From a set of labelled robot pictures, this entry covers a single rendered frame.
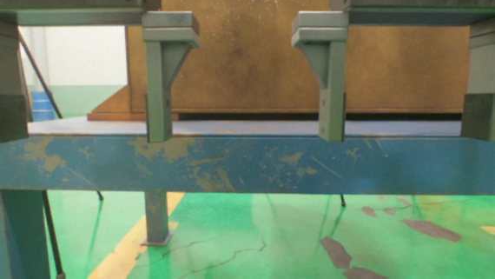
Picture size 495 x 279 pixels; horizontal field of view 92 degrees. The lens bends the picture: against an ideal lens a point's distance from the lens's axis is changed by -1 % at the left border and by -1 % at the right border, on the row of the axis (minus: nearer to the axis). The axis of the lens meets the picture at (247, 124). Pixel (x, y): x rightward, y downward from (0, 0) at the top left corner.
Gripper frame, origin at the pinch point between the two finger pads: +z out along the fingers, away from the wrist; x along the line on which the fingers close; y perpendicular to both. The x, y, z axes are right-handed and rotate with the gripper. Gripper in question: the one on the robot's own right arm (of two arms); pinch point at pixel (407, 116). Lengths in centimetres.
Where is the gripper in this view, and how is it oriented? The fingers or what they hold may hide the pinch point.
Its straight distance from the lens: 25.2
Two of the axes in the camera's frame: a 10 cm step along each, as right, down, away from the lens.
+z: 0.0, 9.9, 1.1
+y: 0.1, 1.1, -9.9
